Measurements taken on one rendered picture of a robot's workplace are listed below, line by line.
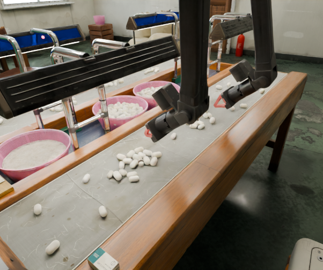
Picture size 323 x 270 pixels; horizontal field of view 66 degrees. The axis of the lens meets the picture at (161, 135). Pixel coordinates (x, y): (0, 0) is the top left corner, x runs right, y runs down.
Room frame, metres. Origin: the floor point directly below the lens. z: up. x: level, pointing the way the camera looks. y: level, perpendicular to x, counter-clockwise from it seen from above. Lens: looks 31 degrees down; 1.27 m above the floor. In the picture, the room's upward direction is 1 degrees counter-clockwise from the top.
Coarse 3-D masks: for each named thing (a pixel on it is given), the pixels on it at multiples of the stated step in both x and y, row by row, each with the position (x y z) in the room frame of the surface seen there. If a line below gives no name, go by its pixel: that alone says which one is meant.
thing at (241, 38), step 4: (240, 36) 5.04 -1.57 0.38; (244, 36) 5.06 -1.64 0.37; (240, 40) 5.02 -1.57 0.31; (244, 40) 5.05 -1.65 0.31; (240, 44) 5.02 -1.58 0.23; (236, 48) 5.08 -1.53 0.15; (240, 48) 5.02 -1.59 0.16; (236, 52) 5.06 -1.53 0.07; (240, 52) 5.02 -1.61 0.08; (240, 56) 5.02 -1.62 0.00
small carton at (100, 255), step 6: (96, 252) 0.32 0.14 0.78; (102, 252) 0.32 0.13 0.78; (90, 258) 0.30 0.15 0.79; (96, 258) 0.30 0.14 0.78; (102, 258) 0.30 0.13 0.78; (108, 258) 0.30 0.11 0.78; (90, 264) 0.30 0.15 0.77; (96, 264) 0.29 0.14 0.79; (102, 264) 0.29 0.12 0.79; (108, 264) 0.29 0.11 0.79; (114, 264) 0.29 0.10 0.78
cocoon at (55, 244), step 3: (51, 243) 0.36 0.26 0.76; (54, 243) 0.36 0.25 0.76; (57, 243) 0.36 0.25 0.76; (48, 246) 0.35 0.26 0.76; (51, 246) 0.35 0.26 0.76; (54, 246) 0.35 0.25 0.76; (57, 246) 0.36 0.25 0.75; (48, 249) 0.35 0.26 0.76; (51, 249) 0.35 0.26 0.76; (54, 249) 0.35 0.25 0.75; (48, 252) 0.34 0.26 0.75; (51, 252) 0.34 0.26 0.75
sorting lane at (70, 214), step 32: (256, 96) 1.24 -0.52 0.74; (224, 128) 0.91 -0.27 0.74; (96, 160) 0.70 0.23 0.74; (160, 160) 0.69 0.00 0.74; (192, 160) 0.69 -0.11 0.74; (64, 192) 0.54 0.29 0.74; (96, 192) 0.54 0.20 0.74; (128, 192) 0.54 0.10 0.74; (0, 224) 0.43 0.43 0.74; (32, 224) 0.43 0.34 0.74; (64, 224) 0.43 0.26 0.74; (96, 224) 0.43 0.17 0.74; (32, 256) 0.34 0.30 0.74; (64, 256) 0.34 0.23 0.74
